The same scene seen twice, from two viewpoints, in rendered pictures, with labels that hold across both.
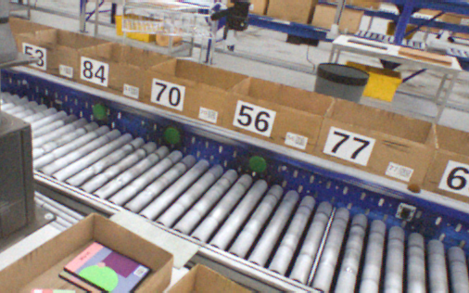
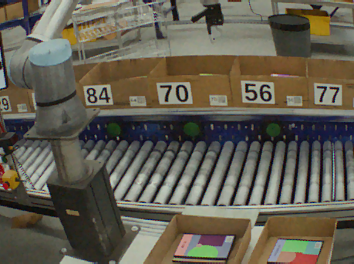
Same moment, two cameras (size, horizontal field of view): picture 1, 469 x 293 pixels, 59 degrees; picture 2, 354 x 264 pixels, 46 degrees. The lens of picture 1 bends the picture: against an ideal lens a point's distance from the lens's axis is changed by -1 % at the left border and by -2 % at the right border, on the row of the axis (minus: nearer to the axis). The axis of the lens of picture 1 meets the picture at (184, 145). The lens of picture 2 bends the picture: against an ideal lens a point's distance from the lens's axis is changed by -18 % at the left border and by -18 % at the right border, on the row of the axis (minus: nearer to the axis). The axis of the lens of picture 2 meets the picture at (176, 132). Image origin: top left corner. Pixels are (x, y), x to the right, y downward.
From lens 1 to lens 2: 0.56 m
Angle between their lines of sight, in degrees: 4
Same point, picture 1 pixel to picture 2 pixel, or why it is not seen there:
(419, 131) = not seen: outside the picture
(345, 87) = (296, 33)
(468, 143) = not seen: outside the picture
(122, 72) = (125, 87)
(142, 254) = (224, 228)
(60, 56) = not seen: hidden behind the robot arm
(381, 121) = (338, 67)
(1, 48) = (80, 113)
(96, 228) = (180, 225)
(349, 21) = not seen: outside the picture
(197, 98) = (204, 89)
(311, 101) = (291, 64)
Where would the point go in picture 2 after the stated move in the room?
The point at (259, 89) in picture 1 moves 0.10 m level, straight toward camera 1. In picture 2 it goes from (248, 64) to (251, 70)
